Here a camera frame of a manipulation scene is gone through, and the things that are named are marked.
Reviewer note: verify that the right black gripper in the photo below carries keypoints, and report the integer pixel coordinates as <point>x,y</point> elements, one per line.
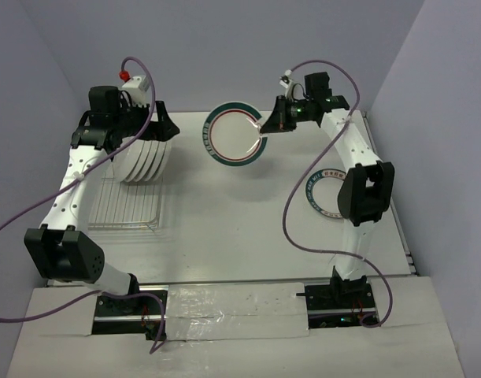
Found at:
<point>279,120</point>

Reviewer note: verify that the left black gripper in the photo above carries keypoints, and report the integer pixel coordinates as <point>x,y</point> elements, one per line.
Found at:
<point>161,130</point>

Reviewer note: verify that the teal red rim plate front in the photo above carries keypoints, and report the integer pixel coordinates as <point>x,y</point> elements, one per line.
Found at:
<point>156,161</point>

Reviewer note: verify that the teal red rim plate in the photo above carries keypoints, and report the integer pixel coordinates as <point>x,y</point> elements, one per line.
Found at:
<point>164,160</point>
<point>156,161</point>

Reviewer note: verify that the orange sunburst plate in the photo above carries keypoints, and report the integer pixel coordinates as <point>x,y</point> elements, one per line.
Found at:
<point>144,148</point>

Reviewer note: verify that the teal ring lettered plate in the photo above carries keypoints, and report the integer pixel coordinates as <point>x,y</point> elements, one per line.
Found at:
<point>149,160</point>

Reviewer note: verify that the red character plate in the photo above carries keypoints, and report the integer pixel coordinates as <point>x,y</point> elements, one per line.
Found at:
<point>125,161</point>

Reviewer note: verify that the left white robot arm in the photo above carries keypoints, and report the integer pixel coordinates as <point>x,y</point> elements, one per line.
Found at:
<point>60,247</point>

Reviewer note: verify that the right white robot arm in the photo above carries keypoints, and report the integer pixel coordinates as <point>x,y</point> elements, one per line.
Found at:
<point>367,187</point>

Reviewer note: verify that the silver tape strip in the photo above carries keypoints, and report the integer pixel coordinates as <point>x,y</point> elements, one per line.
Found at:
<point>236,311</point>

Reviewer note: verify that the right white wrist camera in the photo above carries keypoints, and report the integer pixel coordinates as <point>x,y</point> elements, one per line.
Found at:
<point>288,84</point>

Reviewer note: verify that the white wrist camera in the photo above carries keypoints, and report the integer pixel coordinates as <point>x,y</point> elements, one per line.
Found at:
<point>135,90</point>
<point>288,84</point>

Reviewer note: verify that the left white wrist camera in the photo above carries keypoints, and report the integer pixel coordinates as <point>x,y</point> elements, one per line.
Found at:
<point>135,90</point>

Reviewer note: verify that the teal ring plate right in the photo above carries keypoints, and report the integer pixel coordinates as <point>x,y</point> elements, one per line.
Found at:
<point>321,191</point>

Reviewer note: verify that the metal wire dish rack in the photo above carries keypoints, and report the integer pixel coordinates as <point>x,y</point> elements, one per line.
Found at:
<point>121,206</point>

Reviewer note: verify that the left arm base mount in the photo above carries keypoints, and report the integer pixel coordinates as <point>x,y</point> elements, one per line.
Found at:
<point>124,317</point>

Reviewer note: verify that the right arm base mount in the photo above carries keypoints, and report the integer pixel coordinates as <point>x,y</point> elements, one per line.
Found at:
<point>340,303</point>

